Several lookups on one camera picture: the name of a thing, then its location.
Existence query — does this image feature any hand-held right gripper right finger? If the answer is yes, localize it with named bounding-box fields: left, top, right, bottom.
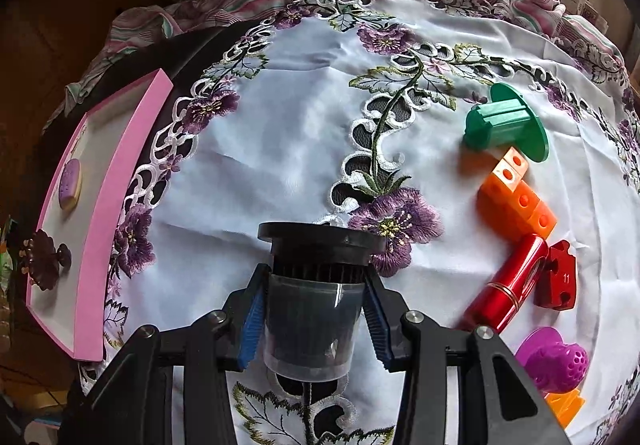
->
left=361, top=270, right=576, bottom=445

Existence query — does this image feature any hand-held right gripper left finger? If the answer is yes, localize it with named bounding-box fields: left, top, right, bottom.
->
left=60, top=262, right=273, bottom=445

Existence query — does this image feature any red plastic block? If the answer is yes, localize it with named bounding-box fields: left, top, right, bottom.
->
left=532, top=240, right=578, bottom=312

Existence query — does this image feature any white embroidered floral tablecloth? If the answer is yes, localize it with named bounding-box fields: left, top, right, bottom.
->
left=77, top=0, right=640, bottom=445

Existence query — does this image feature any colourful plastic bag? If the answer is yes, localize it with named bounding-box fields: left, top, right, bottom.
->
left=0, top=217, right=23, bottom=356

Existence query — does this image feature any magenta perforated ball toy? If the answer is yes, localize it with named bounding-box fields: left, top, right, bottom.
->
left=515, top=326, right=588, bottom=396

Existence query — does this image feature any black filter cup clear jar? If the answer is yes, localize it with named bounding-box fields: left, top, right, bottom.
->
left=257, top=221, right=388, bottom=383

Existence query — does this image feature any orange studded plastic block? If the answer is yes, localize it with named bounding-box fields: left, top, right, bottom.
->
left=475, top=147, right=558, bottom=243

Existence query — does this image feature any red metallic cylinder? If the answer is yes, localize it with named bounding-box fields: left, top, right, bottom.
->
left=457, top=233, right=550, bottom=333

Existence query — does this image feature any small orange plastic block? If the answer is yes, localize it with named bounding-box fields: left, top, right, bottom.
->
left=542, top=387, right=586, bottom=430

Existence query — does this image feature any green plastic spool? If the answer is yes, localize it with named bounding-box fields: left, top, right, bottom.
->
left=462, top=82, right=550, bottom=163

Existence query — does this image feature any purple egg-shaped patterned toy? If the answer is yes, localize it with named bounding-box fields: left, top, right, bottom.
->
left=58, top=158, right=82, bottom=212

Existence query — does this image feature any dark brown flower-shaped toy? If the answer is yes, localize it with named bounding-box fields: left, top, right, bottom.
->
left=22, top=231, right=72, bottom=292

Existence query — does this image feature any pink shallow box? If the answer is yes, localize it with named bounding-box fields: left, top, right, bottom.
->
left=25, top=69, right=175, bottom=362

